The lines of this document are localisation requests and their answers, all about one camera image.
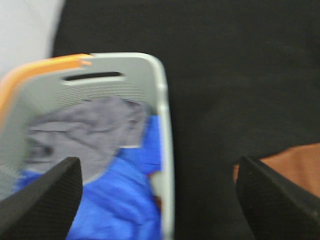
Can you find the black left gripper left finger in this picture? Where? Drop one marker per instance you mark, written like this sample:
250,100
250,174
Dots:
45,209

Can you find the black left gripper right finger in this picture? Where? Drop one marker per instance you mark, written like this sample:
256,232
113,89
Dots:
275,207

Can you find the brown microfibre towel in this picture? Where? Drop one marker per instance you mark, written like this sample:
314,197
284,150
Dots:
295,170

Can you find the blue cloth in basket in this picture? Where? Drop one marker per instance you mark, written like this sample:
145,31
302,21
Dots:
120,204

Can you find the grey cloth in basket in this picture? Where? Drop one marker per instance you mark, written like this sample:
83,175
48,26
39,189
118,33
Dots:
92,131

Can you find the orange basket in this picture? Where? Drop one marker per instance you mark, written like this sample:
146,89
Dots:
17,76

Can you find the black table cloth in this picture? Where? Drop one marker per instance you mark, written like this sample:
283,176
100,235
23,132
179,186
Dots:
243,80

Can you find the grey perforated laundry basket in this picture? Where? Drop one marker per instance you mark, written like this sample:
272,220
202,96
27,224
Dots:
128,75

